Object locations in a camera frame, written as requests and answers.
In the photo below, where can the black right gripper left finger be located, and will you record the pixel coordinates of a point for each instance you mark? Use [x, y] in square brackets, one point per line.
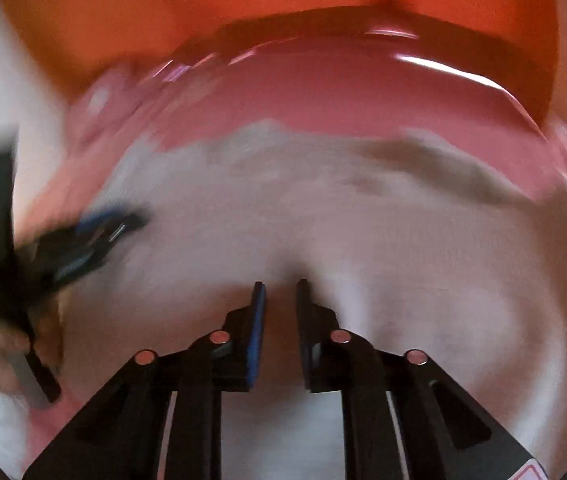
[161, 416]

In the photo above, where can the pink blanket with white bows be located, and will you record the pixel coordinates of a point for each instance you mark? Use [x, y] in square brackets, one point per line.
[325, 88]

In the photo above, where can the brown wooden bed frame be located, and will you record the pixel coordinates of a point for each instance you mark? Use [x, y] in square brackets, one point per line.
[388, 30]

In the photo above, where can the white sweater with black hearts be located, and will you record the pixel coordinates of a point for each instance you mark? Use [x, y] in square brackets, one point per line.
[413, 243]

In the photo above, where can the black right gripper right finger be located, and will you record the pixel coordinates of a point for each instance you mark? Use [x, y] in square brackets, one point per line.
[404, 417]

